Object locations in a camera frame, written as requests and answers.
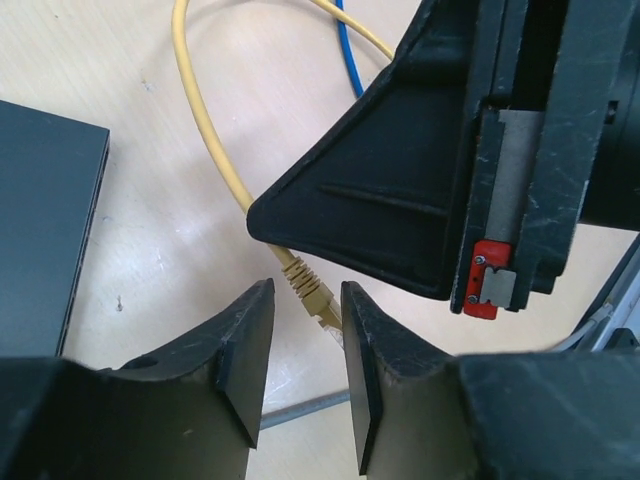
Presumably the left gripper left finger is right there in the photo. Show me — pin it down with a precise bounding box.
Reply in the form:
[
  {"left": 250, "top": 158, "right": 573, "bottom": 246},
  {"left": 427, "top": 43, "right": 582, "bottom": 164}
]
[{"left": 1, "top": 279, "right": 275, "bottom": 479}]

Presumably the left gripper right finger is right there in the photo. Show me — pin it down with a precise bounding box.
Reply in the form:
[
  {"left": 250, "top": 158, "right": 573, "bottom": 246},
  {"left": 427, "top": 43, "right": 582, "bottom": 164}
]
[{"left": 341, "top": 282, "right": 639, "bottom": 479}]

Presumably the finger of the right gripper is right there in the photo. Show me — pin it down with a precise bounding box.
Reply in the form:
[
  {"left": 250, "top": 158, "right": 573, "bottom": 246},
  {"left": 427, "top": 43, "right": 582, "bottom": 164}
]
[{"left": 247, "top": 1, "right": 478, "bottom": 300}]

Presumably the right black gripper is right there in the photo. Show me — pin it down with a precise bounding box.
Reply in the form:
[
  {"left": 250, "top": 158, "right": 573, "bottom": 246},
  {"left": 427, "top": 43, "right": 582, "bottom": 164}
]
[{"left": 451, "top": 1, "right": 639, "bottom": 319}]

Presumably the yellow ethernet cable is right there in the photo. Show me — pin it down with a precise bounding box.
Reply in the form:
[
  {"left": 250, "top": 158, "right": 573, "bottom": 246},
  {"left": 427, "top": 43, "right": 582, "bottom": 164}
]
[{"left": 171, "top": 0, "right": 396, "bottom": 343}]

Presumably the dark blue ethernet cable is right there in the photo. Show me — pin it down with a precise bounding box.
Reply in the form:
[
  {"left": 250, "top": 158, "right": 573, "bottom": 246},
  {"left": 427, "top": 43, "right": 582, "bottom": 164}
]
[{"left": 333, "top": 0, "right": 366, "bottom": 99}]

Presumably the black network switch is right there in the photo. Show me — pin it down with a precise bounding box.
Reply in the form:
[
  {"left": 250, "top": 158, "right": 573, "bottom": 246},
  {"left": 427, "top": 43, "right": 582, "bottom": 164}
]
[{"left": 1, "top": 102, "right": 110, "bottom": 357}]

